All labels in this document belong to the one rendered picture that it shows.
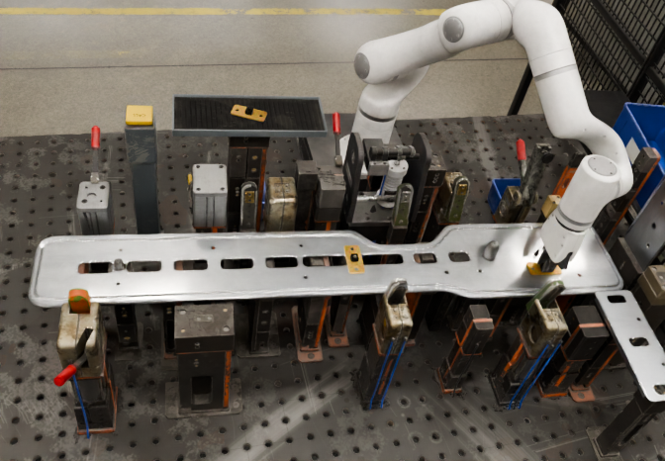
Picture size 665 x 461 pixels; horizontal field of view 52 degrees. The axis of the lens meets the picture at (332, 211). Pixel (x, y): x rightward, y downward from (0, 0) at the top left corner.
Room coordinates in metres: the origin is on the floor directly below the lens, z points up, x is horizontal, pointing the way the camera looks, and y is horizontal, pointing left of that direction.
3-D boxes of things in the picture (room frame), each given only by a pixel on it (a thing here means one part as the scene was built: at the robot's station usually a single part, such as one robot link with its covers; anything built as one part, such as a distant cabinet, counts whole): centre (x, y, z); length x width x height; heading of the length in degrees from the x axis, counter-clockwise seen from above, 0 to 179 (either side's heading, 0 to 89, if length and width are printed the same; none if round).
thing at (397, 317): (0.90, -0.18, 0.87); 0.12 x 0.09 x 0.35; 17
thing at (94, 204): (1.04, 0.54, 0.88); 0.11 x 0.10 x 0.36; 17
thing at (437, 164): (1.32, -0.23, 0.91); 0.07 x 0.05 x 0.42; 17
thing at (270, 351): (0.99, 0.13, 0.84); 0.13 x 0.11 x 0.29; 17
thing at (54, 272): (1.04, -0.05, 1.00); 1.38 x 0.22 x 0.02; 107
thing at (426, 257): (1.10, -0.24, 0.84); 0.12 x 0.05 x 0.29; 17
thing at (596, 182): (1.14, -0.54, 1.28); 0.09 x 0.08 x 0.13; 129
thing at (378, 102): (1.69, -0.10, 1.10); 0.19 x 0.12 x 0.24; 130
